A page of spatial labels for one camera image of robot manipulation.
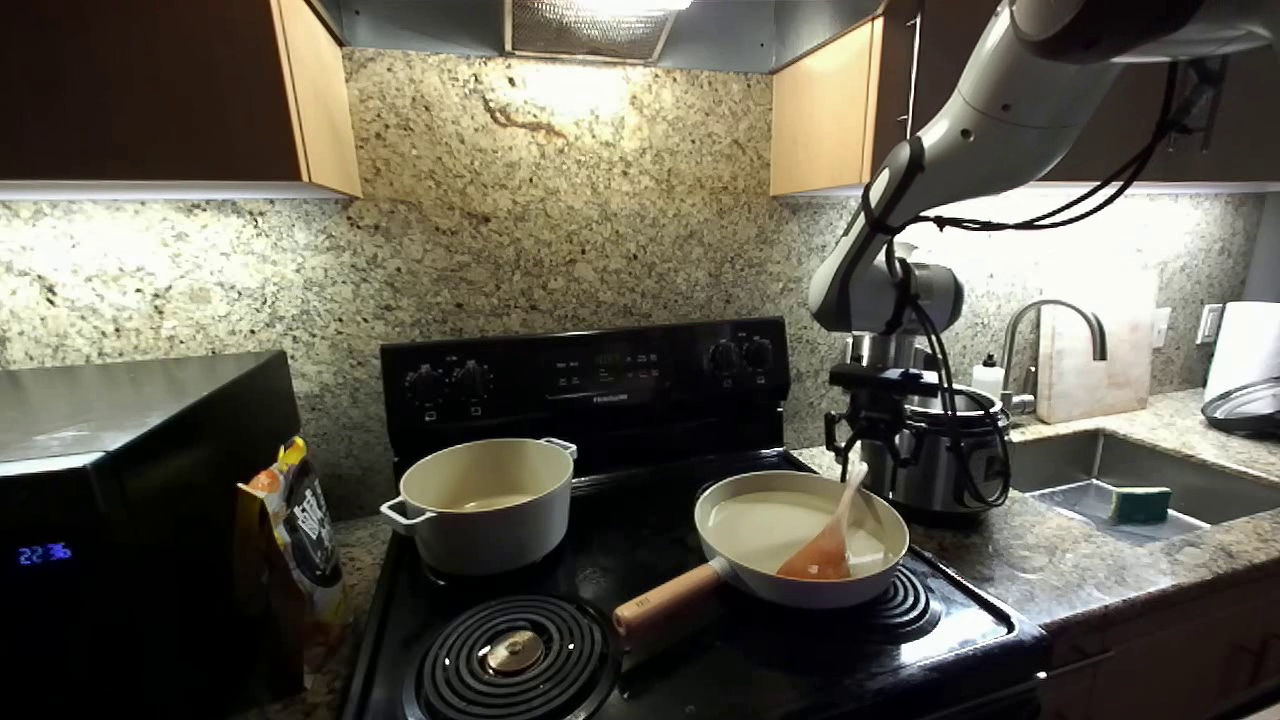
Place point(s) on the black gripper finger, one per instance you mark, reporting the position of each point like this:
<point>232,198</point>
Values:
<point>847,456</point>
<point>902,444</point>

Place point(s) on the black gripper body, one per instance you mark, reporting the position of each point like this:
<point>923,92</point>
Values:
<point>869,389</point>

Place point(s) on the wooden spoon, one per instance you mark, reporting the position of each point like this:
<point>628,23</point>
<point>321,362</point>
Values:
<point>825,555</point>

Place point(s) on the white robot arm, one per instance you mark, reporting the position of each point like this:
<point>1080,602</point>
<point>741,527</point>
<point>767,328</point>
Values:
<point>1022,102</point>

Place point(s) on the stainless steel pressure cooker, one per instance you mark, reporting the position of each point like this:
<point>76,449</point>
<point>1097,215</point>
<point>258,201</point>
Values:
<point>961,454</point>

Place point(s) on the soap dispenser bottle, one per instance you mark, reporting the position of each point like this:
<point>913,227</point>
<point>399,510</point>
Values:
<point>988,376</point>

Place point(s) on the stainless steel sink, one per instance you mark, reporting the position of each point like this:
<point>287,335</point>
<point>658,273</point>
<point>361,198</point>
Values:
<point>1080,469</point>

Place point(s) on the stone cutting board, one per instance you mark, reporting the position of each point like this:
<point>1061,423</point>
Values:
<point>1078,387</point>

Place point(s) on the black electric stove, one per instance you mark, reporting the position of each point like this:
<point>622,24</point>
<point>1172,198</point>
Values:
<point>595,527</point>

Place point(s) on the chrome kitchen faucet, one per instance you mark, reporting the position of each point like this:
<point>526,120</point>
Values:
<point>1022,347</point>

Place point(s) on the green sponge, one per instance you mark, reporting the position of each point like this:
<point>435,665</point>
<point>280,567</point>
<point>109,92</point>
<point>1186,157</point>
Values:
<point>1141,505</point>

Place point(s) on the dark right upper cabinet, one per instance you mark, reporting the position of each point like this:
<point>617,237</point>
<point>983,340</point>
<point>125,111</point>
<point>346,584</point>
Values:
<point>865,75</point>

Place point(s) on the dark cabinet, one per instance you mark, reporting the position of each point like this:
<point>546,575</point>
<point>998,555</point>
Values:
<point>865,75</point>
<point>173,102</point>

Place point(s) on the black object by sink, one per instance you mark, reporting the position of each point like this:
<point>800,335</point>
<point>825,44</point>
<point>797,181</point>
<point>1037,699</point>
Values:
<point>1250,411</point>

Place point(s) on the range hood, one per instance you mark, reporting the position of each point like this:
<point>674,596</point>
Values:
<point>658,32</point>

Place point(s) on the snack bag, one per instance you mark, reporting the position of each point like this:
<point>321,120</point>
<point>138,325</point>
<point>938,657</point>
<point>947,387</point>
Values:
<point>287,534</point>

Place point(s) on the black microwave oven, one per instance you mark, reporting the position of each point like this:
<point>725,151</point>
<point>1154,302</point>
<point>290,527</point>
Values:
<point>118,536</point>

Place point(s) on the dark left upper cabinet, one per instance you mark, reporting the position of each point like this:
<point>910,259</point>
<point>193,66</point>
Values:
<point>173,102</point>

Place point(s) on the white frying pan wooden handle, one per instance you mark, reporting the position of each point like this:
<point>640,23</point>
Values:
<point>750,527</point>

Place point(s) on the white pot with handles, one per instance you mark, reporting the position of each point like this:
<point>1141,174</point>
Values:
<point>487,505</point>

